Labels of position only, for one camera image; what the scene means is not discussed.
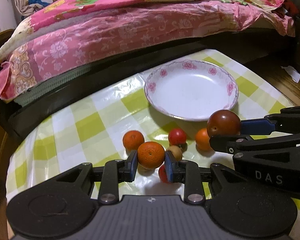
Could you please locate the brown kiwi fruit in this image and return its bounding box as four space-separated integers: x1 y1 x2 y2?
166 145 183 161

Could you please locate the dark red tomato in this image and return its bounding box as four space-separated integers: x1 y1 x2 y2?
207 109 241 137

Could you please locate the red cherry tomato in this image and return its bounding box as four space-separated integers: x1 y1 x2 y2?
158 164 170 184

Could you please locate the small red tomato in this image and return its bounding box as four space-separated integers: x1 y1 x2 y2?
168 128 187 145

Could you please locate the small orange mandarin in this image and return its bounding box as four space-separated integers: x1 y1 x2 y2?
122 130 145 151

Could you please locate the white paper scrap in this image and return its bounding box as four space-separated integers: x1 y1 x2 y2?
282 66 300 83

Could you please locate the white floral plate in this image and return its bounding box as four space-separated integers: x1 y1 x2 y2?
144 59 239 122

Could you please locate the pink floral blanket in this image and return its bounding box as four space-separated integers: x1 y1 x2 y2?
0 0 295 101

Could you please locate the blue clothing pile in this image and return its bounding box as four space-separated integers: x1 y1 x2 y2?
28 0 50 7

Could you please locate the dark bed frame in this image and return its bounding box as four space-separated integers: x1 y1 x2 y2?
0 17 300 142

